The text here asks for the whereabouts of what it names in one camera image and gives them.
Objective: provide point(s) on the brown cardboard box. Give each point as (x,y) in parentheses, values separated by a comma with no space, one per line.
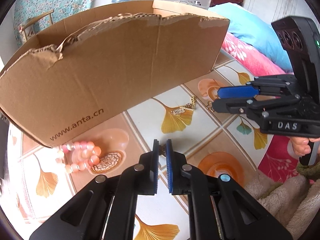
(100,67)

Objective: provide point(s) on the beige fleece clothing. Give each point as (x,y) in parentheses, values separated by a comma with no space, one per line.
(282,200)

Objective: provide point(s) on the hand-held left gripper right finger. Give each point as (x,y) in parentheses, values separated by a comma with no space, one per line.
(170,168)

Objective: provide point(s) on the light blue pillow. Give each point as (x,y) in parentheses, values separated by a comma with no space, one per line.
(250,32)

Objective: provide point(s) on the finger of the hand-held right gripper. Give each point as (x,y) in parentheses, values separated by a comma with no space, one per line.
(230,106)
(237,91)

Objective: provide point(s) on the small gold earring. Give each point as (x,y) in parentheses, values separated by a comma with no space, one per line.
(209,103)

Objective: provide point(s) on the wooden chair with black seat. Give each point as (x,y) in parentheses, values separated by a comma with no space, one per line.
(37,18)

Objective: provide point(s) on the person's right hand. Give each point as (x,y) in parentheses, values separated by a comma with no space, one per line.
(298,146)

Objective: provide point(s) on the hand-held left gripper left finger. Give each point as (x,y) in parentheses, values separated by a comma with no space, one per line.
(156,166)

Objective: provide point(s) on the pink floral blanket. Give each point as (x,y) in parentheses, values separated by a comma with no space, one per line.
(240,52)

